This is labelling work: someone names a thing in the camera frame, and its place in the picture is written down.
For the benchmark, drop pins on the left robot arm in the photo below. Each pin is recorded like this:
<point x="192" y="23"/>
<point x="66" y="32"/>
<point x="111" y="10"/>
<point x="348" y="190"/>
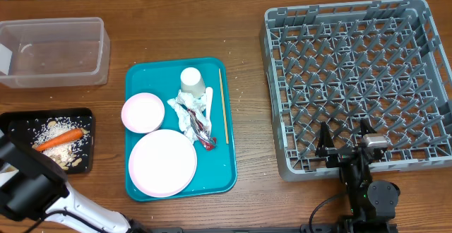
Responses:
<point x="38" y="189"/>

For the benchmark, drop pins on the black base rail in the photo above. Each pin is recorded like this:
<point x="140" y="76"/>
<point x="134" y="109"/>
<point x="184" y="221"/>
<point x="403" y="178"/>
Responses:
<point x="243" y="229"/>

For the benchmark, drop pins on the wooden chopstick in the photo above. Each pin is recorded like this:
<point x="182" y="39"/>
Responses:
<point x="223" y="106"/>

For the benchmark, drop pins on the white plastic fork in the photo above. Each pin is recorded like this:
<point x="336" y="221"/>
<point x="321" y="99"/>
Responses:
<point x="209" y="99"/>

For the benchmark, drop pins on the pink bowl with nuts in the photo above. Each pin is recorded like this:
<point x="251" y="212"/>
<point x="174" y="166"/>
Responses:
<point x="143" y="113"/>

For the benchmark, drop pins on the orange carrot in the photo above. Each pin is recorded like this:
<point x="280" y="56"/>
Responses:
<point x="64" y="138"/>

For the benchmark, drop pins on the white paper cup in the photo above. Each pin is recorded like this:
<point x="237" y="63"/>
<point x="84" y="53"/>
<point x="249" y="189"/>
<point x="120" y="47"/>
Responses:
<point x="192" y="82"/>

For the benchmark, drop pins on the large pink plate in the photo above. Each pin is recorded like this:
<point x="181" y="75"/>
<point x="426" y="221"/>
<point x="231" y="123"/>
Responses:
<point x="162" y="163"/>

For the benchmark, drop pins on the teal serving tray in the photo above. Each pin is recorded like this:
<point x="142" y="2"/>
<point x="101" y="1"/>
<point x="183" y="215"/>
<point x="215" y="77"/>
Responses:
<point x="216" y="170"/>

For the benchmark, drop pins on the black waste tray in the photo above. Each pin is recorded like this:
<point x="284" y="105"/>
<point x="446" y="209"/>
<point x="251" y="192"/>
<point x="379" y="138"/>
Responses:
<point x="8" y="117"/>

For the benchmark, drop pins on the grey dishwasher rack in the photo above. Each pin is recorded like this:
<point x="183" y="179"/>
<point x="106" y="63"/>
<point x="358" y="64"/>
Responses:
<point x="377" y="61"/>

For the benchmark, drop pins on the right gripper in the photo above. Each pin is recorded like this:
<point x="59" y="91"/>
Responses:
<point x="337" y="154"/>

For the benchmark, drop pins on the white napkin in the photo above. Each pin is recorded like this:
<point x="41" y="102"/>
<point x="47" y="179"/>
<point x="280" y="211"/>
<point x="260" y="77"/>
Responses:
<point x="181" y="104"/>

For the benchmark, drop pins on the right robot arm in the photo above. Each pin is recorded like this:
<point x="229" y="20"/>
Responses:
<point x="372" y="203"/>

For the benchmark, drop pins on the spilled rice grains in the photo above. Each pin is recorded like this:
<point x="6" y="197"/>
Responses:
<point x="30" y="130"/>

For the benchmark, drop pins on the pile of nuts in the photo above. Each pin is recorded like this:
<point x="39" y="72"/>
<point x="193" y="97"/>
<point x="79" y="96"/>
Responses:
<point x="64" y="155"/>

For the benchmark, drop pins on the clear plastic bin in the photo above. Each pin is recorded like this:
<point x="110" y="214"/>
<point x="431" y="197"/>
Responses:
<point x="54" y="52"/>

